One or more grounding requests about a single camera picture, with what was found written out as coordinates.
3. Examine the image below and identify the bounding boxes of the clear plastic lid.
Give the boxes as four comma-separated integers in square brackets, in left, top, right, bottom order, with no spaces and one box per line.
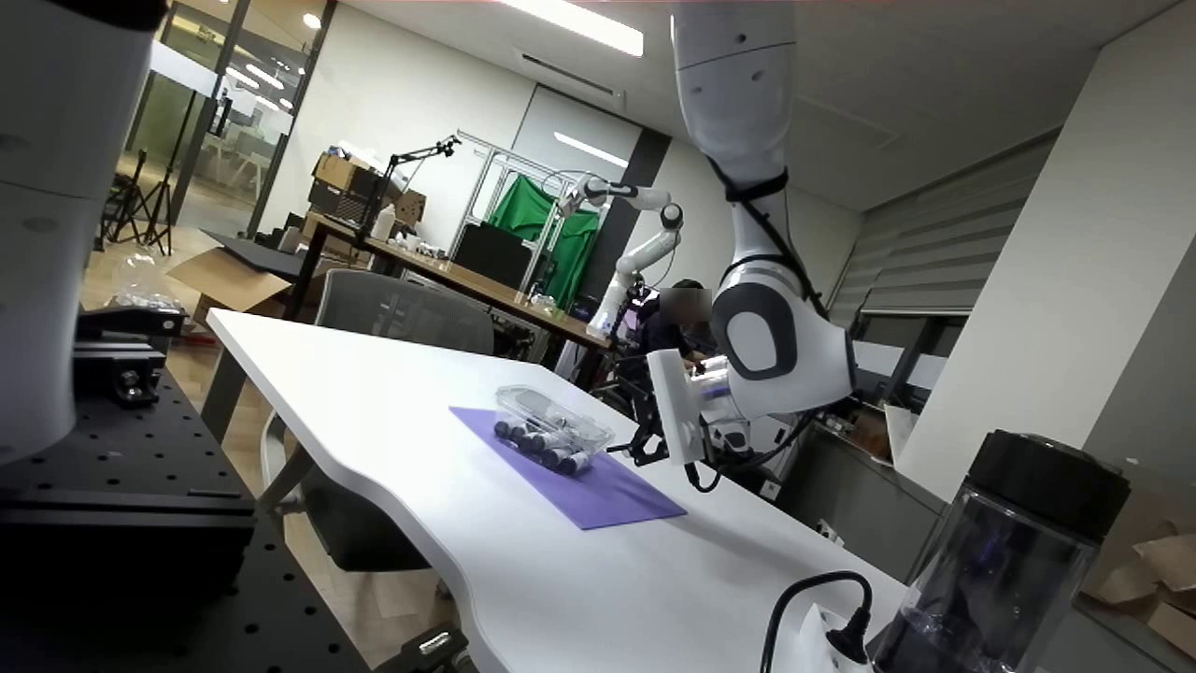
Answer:
[494,383,591,442]

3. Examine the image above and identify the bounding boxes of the grey window blinds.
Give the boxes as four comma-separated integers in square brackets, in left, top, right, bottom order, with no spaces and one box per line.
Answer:
[831,130,1061,331]

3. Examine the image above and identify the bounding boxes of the green cloth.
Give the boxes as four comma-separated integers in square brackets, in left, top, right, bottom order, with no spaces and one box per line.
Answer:
[483,173,606,313]

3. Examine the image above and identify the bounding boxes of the clear blender jar black lid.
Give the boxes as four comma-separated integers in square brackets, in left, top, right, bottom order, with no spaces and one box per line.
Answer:
[869,425,1136,673]

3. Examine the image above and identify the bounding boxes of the clear plastic bowl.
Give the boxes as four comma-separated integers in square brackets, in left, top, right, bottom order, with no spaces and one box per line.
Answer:
[488,386,616,482]

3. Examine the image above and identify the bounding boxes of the black power cable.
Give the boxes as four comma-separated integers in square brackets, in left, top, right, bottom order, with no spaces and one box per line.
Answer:
[757,568,879,673]

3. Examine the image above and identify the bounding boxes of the black device box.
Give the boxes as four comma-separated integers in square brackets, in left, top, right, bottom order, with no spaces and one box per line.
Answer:
[71,304,191,411]

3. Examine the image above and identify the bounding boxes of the black computer monitor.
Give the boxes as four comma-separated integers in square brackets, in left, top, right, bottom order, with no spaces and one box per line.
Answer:
[451,219,533,292]

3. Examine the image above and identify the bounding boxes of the purple mat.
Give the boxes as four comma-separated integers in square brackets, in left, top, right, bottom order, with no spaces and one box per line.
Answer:
[448,403,691,536]

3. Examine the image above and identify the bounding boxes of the wooden table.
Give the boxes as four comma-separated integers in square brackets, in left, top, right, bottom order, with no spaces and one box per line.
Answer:
[290,209,611,383]

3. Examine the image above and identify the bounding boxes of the person in dark clothes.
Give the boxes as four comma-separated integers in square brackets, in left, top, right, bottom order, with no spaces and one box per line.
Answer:
[611,277,720,421]

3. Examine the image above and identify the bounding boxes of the black perforated board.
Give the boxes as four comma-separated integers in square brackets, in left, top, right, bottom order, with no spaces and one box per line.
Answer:
[0,365,382,673]

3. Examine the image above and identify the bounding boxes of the stacked cardboard boxes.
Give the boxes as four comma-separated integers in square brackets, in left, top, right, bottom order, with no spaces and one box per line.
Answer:
[307,145,429,241]

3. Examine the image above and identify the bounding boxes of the white power strip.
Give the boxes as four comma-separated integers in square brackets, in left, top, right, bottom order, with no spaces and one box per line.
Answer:
[787,601,879,673]

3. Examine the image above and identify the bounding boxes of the ceiling light panel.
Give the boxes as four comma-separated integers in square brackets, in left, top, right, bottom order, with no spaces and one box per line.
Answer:
[497,0,650,60]

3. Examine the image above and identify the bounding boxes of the flat cardboard box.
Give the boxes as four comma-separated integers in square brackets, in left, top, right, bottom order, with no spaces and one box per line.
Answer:
[165,243,299,319]

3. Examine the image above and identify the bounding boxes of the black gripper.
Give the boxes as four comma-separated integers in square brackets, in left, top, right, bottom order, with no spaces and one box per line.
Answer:
[606,415,674,467]

